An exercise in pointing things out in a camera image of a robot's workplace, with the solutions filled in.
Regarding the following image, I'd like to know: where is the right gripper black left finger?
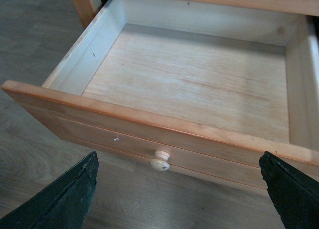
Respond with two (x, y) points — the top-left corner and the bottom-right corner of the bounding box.
(0, 151), (99, 229)

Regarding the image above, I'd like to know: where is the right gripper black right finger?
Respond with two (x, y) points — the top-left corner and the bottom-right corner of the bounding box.
(259, 151), (319, 229)

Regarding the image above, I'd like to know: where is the drawer wooden knob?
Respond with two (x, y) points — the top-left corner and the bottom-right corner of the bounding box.
(149, 150), (170, 172)

